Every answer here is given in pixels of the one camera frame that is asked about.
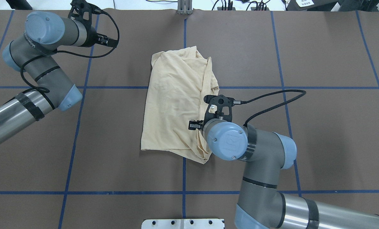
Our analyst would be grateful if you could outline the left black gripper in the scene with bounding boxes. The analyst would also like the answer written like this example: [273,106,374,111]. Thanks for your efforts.
[86,28,118,48]

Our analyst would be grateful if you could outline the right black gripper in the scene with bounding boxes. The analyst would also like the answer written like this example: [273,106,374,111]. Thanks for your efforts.
[188,119,213,132]

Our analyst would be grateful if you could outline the beige long sleeve shirt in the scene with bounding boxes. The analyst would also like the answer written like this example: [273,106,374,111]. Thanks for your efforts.
[140,46,220,165]

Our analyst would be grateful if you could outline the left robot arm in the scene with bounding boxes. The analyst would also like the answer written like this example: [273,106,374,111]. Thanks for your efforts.
[0,11,120,144]

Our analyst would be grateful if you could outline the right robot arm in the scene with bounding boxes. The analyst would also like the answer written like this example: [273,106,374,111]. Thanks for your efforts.
[188,119,379,229]

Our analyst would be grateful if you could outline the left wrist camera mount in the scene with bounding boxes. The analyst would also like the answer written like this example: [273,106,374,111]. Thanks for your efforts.
[68,0,104,29]

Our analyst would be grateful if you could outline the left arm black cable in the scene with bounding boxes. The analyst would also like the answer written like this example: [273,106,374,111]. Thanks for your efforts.
[19,11,120,94]

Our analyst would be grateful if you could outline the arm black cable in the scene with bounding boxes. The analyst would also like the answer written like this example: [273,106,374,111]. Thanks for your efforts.
[19,11,120,94]
[240,90,307,128]

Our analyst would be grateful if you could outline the aluminium frame post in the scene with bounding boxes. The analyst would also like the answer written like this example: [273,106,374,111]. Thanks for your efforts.
[177,0,193,15]

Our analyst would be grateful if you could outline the white pedestal base plate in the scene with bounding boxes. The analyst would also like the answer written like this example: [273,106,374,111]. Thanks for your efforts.
[141,219,226,229]

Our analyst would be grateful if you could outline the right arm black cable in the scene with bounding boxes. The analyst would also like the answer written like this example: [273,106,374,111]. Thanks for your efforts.
[240,90,307,128]

